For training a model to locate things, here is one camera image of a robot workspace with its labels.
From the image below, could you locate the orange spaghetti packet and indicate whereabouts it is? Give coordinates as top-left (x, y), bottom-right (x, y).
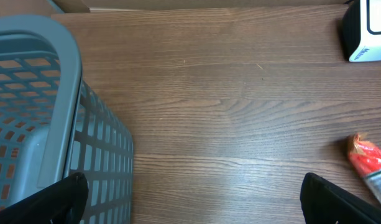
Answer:
top-left (347, 134), bottom-right (381, 204)

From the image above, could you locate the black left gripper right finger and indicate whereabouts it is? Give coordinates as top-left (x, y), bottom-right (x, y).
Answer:
top-left (300, 172), bottom-right (381, 224)

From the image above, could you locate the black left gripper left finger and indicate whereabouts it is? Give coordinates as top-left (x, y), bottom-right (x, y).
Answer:
top-left (0, 172), bottom-right (89, 224)

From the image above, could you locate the grey mesh plastic basket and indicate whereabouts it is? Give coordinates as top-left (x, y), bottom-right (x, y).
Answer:
top-left (0, 15), bottom-right (134, 223)

